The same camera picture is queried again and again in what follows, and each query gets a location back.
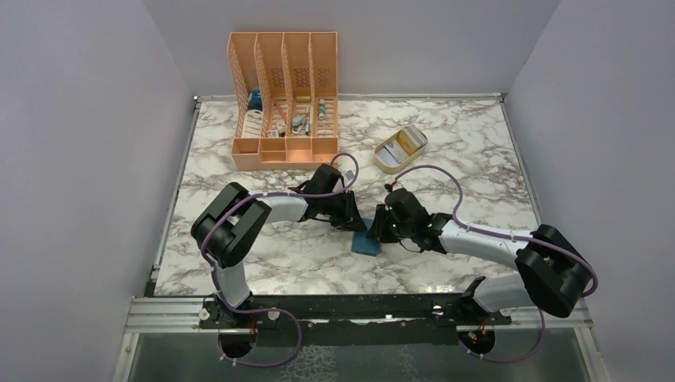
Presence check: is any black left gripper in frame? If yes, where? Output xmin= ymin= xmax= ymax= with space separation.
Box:
xmin=320 ymin=189 xmax=366 ymax=232

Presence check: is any blue leather card holder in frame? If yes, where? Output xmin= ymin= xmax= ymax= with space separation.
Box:
xmin=351 ymin=219 xmax=381 ymax=256

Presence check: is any stack of credit cards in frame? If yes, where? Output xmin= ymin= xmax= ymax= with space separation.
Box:
xmin=377 ymin=126 xmax=426 ymax=169

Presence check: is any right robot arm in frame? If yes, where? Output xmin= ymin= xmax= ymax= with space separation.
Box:
xmin=366 ymin=189 xmax=593 ymax=324

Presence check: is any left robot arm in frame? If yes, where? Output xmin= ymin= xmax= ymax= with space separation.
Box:
xmin=190 ymin=164 xmax=367 ymax=327

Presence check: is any beige oval tray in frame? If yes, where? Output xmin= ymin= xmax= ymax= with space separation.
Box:
xmin=373 ymin=124 xmax=428 ymax=176

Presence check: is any white green glue stick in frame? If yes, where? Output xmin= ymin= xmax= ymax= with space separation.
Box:
xmin=318 ymin=99 xmax=326 ymax=120

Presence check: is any blue white bottle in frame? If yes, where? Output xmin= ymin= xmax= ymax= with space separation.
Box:
xmin=248 ymin=88 xmax=263 ymax=115

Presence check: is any orange plastic desk organizer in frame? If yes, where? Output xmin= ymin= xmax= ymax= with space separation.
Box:
xmin=227 ymin=32 xmax=340 ymax=170

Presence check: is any black metal base rail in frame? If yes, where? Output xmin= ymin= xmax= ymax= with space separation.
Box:
xmin=124 ymin=294 xmax=593 ymax=341

